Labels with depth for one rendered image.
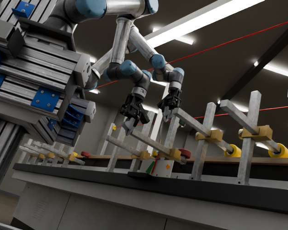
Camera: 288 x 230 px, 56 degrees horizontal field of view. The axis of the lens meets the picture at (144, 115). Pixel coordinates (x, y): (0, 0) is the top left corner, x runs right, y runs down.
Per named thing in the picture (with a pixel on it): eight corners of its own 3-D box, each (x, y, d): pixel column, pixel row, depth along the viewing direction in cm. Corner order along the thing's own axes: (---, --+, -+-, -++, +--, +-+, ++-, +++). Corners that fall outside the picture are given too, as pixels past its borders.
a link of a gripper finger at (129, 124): (119, 131, 133) (125, 114, 136) (128, 136, 136) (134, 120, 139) (123, 131, 130) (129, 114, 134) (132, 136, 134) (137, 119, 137)
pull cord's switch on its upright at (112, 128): (89, 190, 399) (114, 122, 440) (86, 189, 406) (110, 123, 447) (93, 191, 404) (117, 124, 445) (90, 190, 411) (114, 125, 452)
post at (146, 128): (130, 177, 168) (152, 109, 186) (126, 177, 170) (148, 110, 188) (134, 179, 170) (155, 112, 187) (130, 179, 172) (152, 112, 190)
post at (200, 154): (194, 188, 130) (213, 101, 147) (188, 187, 132) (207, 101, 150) (198, 190, 132) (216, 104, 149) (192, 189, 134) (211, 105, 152)
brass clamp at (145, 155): (142, 158, 166) (144, 150, 168) (129, 157, 176) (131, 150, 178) (149, 161, 170) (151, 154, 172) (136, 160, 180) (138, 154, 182)
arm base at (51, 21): (30, 24, 112) (40, 7, 115) (39, 45, 126) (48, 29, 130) (65, 35, 112) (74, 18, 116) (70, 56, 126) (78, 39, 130)
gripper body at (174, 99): (171, 103, 156) (176, 85, 161) (161, 106, 162) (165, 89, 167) (180, 109, 160) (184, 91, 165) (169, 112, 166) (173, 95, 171)
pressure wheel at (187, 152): (181, 166, 153) (185, 147, 157) (170, 165, 159) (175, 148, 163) (189, 171, 157) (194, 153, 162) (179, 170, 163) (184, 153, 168)
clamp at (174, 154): (173, 156, 148) (175, 148, 150) (156, 156, 158) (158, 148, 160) (179, 160, 151) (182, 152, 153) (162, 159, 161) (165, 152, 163)
